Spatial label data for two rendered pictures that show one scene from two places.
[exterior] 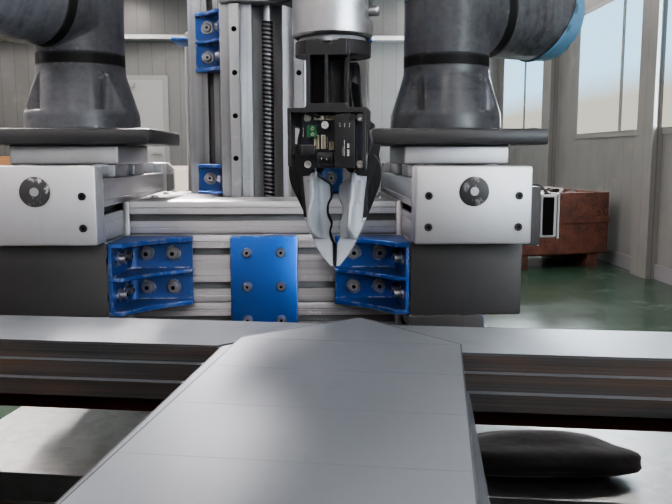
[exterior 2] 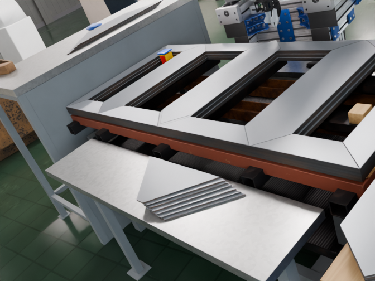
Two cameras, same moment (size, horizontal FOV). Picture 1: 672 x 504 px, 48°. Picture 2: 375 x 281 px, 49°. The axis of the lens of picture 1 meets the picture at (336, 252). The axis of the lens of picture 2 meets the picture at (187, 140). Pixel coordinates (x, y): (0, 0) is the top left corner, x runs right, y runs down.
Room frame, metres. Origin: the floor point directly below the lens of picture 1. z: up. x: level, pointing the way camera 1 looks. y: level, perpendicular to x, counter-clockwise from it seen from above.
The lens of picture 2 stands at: (-0.92, -1.04, 1.49)
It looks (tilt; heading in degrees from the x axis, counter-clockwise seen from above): 28 degrees down; 49
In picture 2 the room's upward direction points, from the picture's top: 21 degrees counter-clockwise
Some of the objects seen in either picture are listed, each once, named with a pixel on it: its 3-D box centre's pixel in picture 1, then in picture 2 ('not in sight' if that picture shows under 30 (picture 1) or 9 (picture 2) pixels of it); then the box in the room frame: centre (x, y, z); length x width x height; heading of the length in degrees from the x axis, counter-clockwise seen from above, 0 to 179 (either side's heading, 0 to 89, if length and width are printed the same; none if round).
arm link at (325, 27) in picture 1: (335, 21); not in sight; (0.73, 0.00, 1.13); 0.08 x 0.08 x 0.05
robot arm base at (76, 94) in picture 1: (82, 93); not in sight; (1.04, 0.34, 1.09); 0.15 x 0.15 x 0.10
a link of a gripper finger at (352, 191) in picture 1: (349, 220); (273, 19); (0.72, -0.01, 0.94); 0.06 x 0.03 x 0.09; 173
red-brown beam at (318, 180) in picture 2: not in sight; (172, 135); (-0.03, 0.07, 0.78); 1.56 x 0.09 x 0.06; 83
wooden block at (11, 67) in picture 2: not in sight; (4, 68); (0.05, 1.36, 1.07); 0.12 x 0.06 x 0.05; 99
